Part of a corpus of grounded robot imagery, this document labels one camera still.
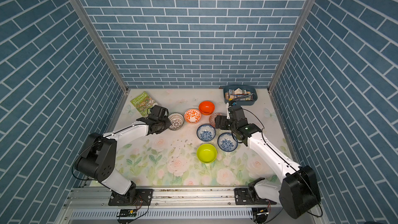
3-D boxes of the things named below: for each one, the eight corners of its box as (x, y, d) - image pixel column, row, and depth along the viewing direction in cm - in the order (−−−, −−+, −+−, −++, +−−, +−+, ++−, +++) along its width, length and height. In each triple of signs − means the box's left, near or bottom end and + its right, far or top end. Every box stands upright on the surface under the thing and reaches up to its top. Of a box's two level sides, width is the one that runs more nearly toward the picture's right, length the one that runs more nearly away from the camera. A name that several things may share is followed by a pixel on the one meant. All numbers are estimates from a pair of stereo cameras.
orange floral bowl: (184, 124, 102) (183, 120, 99) (185, 112, 108) (184, 109, 105) (201, 124, 102) (201, 120, 99) (201, 112, 108) (201, 109, 105)
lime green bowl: (202, 167, 85) (202, 164, 81) (194, 151, 91) (194, 148, 87) (218, 158, 88) (219, 154, 85) (210, 143, 94) (210, 140, 90)
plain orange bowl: (195, 110, 110) (195, 106, 106) (205, 102, 115) (205, 98, 111) (207, 118, 105) (207, 115, 102) (216, 109, 110) (216, 105, 107)
